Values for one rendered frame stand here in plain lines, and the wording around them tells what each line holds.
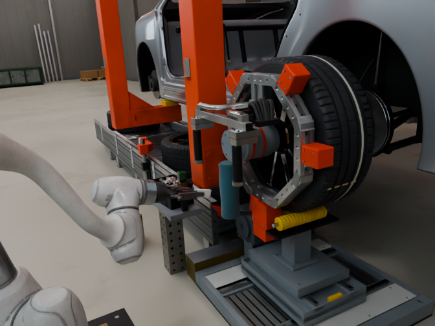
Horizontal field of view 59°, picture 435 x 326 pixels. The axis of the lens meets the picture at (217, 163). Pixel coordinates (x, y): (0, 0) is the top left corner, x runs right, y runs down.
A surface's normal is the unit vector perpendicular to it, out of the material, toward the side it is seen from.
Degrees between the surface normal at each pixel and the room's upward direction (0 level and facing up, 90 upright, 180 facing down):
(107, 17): 90
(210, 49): 90
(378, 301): 0
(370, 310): 0
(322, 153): 90
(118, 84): 90
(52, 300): 5
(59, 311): 60
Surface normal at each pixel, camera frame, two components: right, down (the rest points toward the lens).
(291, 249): -0.89, 0.18
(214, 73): 0.46, 0.24
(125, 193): 0.52, -0.40
